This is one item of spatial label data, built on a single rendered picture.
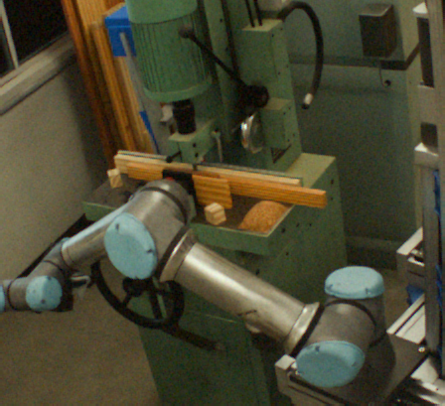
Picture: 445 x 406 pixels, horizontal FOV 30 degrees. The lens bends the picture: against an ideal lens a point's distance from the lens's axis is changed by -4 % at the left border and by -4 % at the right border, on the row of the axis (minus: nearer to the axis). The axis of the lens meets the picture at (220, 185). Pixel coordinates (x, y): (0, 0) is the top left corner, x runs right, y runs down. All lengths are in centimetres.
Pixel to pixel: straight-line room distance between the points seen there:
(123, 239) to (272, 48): 87
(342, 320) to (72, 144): 250
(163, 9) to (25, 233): 186
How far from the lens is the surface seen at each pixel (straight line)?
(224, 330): 238
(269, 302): 155
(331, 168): 257
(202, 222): 219
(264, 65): 226
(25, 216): 370
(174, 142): 225
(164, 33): 208
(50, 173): 379
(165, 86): 213
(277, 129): 231
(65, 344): 340
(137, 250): 154
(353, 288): 163
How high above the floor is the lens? 204
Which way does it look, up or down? 29 degrees down
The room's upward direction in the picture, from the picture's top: 11 degrees counter-clockwise
